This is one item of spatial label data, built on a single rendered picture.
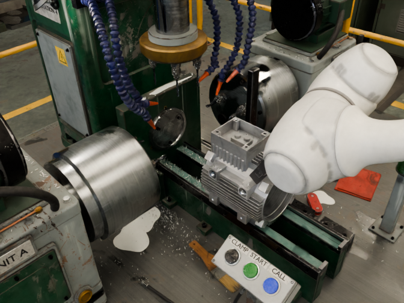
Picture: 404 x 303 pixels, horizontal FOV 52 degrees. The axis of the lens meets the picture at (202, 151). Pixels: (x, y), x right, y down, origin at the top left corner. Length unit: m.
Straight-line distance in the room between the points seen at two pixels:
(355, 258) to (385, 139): 0.73
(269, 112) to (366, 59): 0.66
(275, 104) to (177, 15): 0.45
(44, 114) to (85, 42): 2.40
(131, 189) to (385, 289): 0.71
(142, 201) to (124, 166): 0.10
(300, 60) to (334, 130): 0.86
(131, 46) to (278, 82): 0.47
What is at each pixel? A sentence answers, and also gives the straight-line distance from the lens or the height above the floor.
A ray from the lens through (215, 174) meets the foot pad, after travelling 1.06.
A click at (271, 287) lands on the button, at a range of 0.84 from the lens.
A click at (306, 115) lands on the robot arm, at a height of 1.44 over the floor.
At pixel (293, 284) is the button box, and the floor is 1.08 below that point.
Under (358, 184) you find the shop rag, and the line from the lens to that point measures 1.49.
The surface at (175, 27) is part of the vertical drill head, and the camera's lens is 1.08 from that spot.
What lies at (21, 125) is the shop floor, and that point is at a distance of 3.49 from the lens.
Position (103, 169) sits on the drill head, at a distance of 0.99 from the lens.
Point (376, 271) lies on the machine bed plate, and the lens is 1.27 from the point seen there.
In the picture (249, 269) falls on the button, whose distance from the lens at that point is 0.85.
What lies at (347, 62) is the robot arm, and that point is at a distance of 0.70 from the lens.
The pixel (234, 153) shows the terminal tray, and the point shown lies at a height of 1.12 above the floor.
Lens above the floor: 1.75
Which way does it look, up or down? 37 degrees down
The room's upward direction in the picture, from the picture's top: 2 degrees counter-clockwise
